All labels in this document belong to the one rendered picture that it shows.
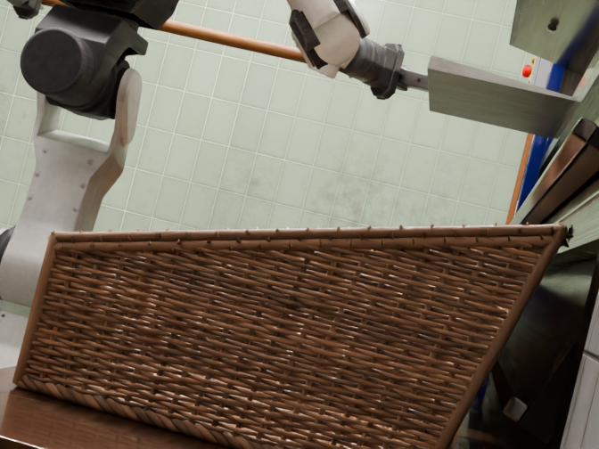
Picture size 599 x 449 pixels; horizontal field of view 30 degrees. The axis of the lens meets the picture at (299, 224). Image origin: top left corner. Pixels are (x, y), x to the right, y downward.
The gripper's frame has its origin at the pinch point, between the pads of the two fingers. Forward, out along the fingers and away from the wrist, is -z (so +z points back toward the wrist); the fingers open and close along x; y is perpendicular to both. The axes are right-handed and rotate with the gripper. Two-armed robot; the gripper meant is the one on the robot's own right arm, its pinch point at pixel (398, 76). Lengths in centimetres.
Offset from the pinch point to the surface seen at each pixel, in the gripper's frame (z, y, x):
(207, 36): 26.2, 35.8, -1.0
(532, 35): -27.5, -13.2, 18.9
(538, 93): 3.7, -38.8, -1.8
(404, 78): -0.1, -1.6, -0.4
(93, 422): 126, -81, -63
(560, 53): -36.7, -15.8, 17.6
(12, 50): -21, 193, 1
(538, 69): -92, 25, 27
